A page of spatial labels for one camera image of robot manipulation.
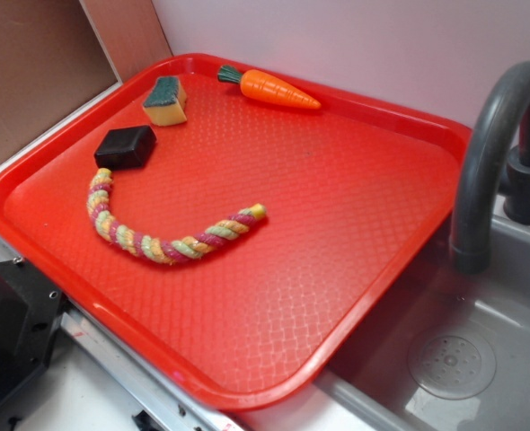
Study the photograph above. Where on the green and yellow sponge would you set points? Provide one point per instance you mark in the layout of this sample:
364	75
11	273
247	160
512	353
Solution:
165	104

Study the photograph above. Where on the red plastic tray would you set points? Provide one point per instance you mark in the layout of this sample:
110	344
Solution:
352	192

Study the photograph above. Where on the orange toy carrot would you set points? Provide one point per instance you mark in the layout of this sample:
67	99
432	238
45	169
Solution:
261	86

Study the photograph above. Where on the black rectangular block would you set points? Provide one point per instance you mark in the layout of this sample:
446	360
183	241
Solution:
125	148

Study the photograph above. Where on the grey plastic sink basin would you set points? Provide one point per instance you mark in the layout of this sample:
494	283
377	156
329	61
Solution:
442	350

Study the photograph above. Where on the grey curved faucet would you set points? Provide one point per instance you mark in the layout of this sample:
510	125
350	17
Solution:
497	162

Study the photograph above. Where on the brown cardboard panel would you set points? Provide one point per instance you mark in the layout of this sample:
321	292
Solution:
56	56

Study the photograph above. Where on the aluminium frame rail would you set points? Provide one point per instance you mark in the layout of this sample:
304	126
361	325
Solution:
94	383

